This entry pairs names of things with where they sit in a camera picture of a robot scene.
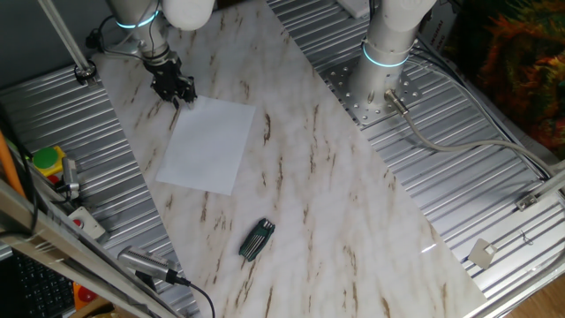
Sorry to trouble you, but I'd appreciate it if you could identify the grey box red button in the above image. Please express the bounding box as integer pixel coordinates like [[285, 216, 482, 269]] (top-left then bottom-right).
[[66, 205, 107, 242]]

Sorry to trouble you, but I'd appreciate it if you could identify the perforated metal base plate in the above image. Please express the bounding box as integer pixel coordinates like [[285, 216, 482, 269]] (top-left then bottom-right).
[[320, 57, 423, 130]]

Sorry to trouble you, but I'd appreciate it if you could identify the green button yellow box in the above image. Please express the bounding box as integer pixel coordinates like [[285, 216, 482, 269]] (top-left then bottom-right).
[[32, 145, 68, 186]]

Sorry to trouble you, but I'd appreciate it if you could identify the orange box red button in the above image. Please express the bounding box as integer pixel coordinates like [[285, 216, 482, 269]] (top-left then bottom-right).
[[72, 281, 99, 311]]

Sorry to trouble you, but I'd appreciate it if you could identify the small metal corner bracket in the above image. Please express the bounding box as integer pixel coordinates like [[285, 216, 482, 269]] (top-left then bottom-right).
[[515, 192, 542, 212]]

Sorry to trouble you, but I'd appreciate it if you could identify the aluminium pole with black foot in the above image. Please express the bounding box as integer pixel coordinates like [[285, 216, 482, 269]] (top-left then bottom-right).
[[36, 0, 98, 87]]

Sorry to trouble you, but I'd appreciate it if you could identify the colourful patterned cloth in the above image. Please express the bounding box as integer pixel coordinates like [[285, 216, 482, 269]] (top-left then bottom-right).
[[445, 0, 565, 160]]

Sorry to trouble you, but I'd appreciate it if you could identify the black keyboard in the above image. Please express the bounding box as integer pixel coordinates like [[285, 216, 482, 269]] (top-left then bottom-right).
[[11, 251, 76, 318]]

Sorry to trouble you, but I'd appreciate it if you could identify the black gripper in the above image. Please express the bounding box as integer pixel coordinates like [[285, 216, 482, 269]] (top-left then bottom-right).
[[143, 51, 198, 110]]

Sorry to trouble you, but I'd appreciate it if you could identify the aluminium profile bar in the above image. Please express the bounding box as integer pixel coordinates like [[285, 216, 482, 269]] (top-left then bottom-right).
[[529, 158, 565, 200]]

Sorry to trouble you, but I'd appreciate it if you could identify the green hex key set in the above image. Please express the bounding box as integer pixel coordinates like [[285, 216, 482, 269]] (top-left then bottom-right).
[[238, 217, 276, 262]]

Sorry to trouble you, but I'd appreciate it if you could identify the aluminium frame beam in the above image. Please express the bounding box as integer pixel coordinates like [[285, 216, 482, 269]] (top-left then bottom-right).
[[0, 178, 177, 318]]

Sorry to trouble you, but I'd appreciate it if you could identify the white paper sheet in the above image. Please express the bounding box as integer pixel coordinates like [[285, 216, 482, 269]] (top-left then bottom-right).
[[154, 95, 257, 196]]

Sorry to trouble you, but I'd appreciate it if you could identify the marble pattern table mat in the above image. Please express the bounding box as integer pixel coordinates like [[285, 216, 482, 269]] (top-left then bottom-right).
[[90, 0, 487, 318]]

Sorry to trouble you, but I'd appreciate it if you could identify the grey cable with metal connector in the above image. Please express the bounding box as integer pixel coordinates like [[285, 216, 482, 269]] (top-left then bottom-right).
[[382, 87, 558, 178]]

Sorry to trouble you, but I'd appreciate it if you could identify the black base cable bundle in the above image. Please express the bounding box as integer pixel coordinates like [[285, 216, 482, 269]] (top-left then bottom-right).
[[364, 0, 379, 43]]

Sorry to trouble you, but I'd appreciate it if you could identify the orange pole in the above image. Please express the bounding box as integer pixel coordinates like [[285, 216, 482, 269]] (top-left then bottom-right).
[[0, 130, 26, 198]]

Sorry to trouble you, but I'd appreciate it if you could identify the white cable bundle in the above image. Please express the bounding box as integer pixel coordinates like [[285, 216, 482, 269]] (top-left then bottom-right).
[[405, 48, 553, 178]]

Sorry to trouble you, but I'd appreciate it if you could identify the black camera cable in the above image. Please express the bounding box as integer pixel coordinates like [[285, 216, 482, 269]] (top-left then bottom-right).
[[169, 271, 217, 318]]

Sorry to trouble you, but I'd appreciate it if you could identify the white box red print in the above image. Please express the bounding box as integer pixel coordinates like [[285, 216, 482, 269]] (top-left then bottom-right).
[[417, 8, 460, 58]]

